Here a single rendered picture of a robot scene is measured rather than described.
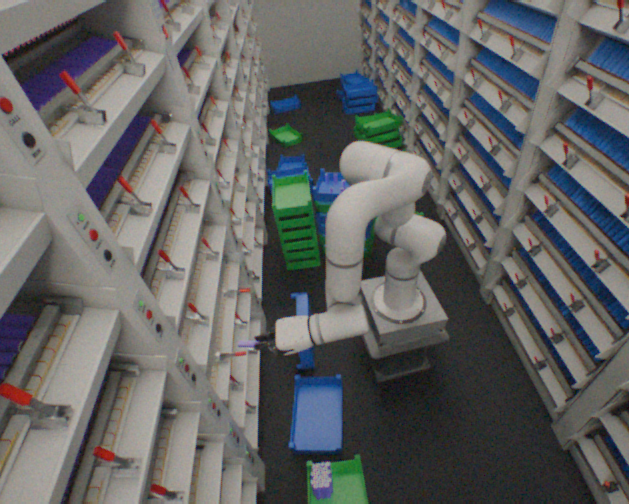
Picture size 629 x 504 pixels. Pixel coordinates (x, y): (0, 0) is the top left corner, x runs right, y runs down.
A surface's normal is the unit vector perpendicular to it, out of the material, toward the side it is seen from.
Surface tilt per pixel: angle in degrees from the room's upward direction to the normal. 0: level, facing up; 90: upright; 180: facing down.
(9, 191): 90
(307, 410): 0
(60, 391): 21
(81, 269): 90
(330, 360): 0
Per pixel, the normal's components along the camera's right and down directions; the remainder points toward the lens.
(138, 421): 0.25, -0.72
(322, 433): -0.11, -0.72
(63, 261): 0.08, 0.68
